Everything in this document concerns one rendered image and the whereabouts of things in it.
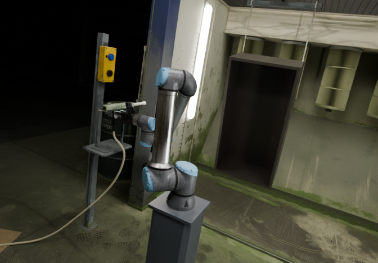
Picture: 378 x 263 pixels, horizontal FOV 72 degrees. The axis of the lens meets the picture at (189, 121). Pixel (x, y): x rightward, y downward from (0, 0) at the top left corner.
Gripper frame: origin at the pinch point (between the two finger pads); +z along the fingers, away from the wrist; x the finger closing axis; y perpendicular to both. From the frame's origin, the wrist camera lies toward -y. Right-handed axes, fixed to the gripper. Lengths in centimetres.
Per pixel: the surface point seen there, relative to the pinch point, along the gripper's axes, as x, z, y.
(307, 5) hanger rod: 108, -108, -107
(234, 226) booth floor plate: 80, -93, 105
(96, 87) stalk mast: -3.2, 17.5, -14.4
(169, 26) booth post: 51, -6, -71
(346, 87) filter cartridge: 198, -162, -44
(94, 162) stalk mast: -2.2, 14.6, 47.4
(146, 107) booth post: 46.6, 3.7, 3.1
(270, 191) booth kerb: 175, -112, 99
